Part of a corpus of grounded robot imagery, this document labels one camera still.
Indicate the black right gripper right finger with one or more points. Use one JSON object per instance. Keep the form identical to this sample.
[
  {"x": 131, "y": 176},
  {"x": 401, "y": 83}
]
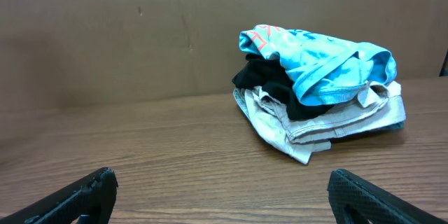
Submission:
[{"x": 354, "y": 200}]

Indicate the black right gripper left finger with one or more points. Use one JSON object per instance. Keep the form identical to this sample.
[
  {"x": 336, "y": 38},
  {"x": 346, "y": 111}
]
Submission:
[{"x": 90, "y": 199}]

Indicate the light blue printed t-shirt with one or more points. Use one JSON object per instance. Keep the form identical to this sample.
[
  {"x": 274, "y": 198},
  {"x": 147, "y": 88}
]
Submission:
[{"x": 324, "y": 70}]

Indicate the beige folded garment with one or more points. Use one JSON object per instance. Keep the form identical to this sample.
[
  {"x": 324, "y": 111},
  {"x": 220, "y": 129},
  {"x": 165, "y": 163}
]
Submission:
[{"x": 375, "y": 106}]

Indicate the black crumpled garment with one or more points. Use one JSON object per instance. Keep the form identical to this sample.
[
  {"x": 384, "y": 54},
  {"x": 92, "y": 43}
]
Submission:
[{"x": 272, "y": 78}]

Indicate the grey blue folded garment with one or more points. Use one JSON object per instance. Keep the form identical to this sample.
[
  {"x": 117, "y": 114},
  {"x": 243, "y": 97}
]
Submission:
[{"x": 239, "y": 96}]

